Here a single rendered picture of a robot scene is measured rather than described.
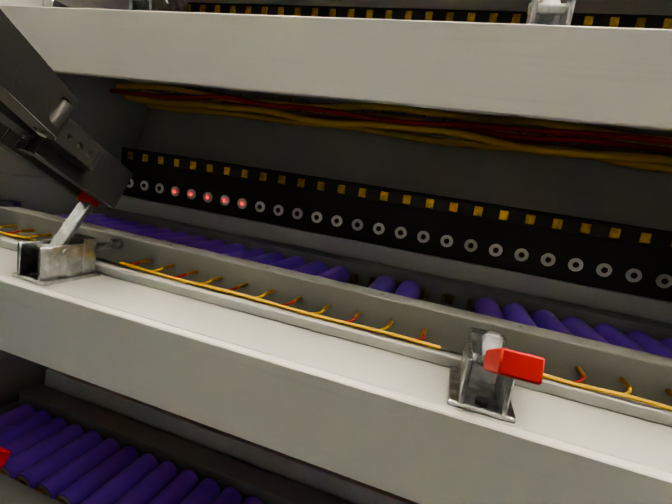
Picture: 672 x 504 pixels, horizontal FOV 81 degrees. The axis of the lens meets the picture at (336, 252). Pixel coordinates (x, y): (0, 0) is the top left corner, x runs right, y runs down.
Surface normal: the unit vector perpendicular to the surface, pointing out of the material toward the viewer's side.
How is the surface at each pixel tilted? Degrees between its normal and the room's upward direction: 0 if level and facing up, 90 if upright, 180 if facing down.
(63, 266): 90
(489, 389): 21
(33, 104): 92
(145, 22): 111
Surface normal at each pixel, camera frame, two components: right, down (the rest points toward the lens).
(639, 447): 0.15, -0.98
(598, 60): -0.29, 0.11
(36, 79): 0.96, 0.26
